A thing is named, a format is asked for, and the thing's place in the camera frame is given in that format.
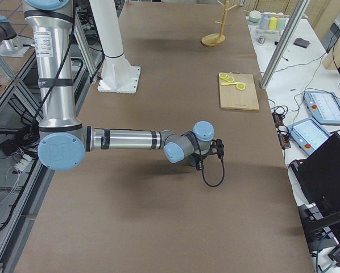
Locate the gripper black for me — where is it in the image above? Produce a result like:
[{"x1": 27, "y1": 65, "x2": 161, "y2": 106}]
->
[{"x1": 188, "y1": 153, "x2": 208, "y2": 171}]

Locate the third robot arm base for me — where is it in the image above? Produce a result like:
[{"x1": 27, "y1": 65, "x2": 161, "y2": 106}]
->
[{"x1": 0, "y1": 15, "x2": 31, "y2": 57}]

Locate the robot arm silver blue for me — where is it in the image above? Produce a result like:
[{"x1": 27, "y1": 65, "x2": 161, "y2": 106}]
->
[{"x1": 23, "y1": 1, "x2": 215, "y2": 171}]

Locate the wooden cup rack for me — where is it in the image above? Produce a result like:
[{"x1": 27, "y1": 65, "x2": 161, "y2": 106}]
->
[{"x1": 201, "y1": 0, "x2": 236, "y2": 47}]

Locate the small metal cup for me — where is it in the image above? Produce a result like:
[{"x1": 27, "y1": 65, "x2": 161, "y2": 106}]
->
[{"x1": 256, "y1": 35, "x2": 266, "y2": 44}]

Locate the grey cup on tray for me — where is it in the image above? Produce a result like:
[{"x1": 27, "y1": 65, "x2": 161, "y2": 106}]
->
[{"x1": 259, "y1": 14, "x2": 270, "y2": 30}]

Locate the yellow cup on tray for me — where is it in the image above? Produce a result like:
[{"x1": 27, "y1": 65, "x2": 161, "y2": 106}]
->
[{"x1": 268, "y1": 16, "x2": 277, "y2": 30}]

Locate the wooden cutting board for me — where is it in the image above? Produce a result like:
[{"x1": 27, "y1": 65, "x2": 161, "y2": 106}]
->
[{"x1": 218, "y1": 72, "x2": 260, "y2": 111}]

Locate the yellow lemon slice toy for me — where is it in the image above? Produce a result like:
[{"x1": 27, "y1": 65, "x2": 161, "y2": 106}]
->
[{"x1": 235, "y1": 82, "x2": 246, "y2": 90}]

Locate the white pillar with base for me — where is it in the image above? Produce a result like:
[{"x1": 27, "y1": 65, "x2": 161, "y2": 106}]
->
[{"x1": 90, "y1": 0, "x2": 140, "y2": 94}]

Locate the near teach pendant tablet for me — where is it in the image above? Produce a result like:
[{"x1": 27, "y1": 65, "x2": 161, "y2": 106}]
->
[{"x1": 288, "y1": 117, "x2": 331, "y2": 155}]

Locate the teach pendant tablet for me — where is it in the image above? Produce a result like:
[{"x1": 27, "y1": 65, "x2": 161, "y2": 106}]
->
[
  {"x1": 288, "y1": 117, "x2": 331, "y2": 155},
  {"x1": 304, "y1": 91, "x2": 340, "y2": 126}
]

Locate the black monitor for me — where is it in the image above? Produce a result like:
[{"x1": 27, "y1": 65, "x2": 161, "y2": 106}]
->
[{"x1": 292, "y1": 132, "x2": 340, "y2": 244}]

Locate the far teach pendant tablet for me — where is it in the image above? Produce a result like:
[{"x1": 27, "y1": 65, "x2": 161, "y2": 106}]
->
[{"x1": 304, "y1": 91, "x2": 340, "y2": 126}]

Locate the pale green bowl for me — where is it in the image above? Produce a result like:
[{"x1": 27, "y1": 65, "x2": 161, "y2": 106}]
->
[{"x1": 248, "y1": 10, "x2": 262, "y2": 23}]

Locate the black square pad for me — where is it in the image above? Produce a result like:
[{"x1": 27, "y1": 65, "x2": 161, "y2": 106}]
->
[{"x1": 293, "y1": 38, "x2": 310, "y2": 48}]

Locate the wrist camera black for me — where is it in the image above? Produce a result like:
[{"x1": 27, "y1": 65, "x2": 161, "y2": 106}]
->
[{"x1": 210, "y1": 139, "x2": 224, "y2": 160}]

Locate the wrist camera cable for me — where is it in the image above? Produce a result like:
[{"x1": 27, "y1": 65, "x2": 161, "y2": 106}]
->
[{"x1": 200, "y1": 158, "x2": 226, "y2": 188}]

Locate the aluminium frame post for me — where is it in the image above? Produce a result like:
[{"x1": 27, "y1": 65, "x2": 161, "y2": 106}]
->
[{"x1": 260, "y1": 0, "x2": 310, "y2": 90}]

